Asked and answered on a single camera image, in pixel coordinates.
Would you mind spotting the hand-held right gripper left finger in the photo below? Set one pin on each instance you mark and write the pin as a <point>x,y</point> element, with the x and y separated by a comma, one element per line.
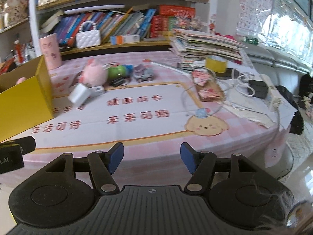
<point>116,158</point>

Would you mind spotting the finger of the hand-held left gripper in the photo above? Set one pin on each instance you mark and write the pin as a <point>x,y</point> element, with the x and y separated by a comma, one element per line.
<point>25,144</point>

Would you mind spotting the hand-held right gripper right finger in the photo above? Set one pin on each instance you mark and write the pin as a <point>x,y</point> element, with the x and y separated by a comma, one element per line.
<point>187,158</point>

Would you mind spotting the yellow cardboard box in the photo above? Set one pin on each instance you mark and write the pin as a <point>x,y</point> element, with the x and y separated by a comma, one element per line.
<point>19,107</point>

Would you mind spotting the pink plush pig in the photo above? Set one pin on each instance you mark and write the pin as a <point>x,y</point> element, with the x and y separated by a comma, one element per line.
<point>94,74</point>

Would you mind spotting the green plastic toy figure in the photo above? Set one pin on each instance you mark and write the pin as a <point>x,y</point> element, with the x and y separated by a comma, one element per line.
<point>117,71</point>

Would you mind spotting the pink printed tablecloth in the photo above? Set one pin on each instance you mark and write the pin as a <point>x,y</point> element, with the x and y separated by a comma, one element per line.
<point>146,132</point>

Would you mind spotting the small pink soft toy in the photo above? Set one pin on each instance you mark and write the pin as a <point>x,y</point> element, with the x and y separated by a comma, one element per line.
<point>20,80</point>

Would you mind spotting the small white plug adapter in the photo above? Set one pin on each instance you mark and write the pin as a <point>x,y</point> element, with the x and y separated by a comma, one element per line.
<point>97,91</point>

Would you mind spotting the white charger block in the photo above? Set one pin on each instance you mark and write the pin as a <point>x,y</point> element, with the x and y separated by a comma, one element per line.
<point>78,95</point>

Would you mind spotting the loose paper sheets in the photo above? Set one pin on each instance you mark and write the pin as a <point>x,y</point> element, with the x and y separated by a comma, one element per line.
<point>247,113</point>

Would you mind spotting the small black toy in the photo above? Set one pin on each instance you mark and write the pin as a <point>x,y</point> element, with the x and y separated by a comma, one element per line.
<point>119,82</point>

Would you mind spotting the grey toy car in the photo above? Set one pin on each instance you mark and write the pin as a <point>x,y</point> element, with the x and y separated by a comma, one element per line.
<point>143,74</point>

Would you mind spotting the red bottle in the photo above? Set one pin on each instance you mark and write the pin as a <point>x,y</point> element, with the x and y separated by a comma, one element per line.
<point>18,51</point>

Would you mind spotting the pink cylinder container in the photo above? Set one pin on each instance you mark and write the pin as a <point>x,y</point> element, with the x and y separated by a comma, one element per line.
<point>50,51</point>

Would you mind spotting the yellow tape roll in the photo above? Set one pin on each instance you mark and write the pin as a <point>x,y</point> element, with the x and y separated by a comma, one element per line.
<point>216,64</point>

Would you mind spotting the black power adapter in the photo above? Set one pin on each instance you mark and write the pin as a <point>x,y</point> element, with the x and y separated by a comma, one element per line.
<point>258,88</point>

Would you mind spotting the white power strip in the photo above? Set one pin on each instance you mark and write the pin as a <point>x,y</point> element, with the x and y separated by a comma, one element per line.
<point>271,93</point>

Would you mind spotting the stack of magazines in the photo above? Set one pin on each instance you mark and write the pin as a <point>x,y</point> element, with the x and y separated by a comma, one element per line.
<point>205,46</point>

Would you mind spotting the orange blue white box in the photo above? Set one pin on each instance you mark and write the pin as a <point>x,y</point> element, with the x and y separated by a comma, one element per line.
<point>124,39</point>

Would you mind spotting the white quilted pearl handbag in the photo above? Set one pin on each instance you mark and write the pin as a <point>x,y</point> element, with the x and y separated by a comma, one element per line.
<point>88,38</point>

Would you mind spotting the red boxed book set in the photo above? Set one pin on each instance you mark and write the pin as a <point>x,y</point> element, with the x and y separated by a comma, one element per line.
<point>162,27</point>

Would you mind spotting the floral fabric bag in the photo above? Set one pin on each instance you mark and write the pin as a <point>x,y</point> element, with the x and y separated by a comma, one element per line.
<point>14,9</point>

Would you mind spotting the row of shelf books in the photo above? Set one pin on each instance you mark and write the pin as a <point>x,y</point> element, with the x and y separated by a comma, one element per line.
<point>117,23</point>

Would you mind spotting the grey sofa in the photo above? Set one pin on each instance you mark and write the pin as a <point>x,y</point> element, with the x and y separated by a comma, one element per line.
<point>281,61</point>

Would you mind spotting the colourful paper ornament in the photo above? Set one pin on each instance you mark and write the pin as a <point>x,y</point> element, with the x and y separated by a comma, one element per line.
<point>190,22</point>

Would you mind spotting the flat red box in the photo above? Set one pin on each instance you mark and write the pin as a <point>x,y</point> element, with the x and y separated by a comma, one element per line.
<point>176,11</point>

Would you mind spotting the long white tube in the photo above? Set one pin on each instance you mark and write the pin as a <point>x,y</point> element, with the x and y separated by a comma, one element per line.
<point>95,9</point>

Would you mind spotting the wall calendar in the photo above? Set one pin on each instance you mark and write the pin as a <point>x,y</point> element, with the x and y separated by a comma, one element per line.
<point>255,7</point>

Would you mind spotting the clear plastic wall poster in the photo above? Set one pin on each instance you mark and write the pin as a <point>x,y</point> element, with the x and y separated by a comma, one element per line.
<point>291,24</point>

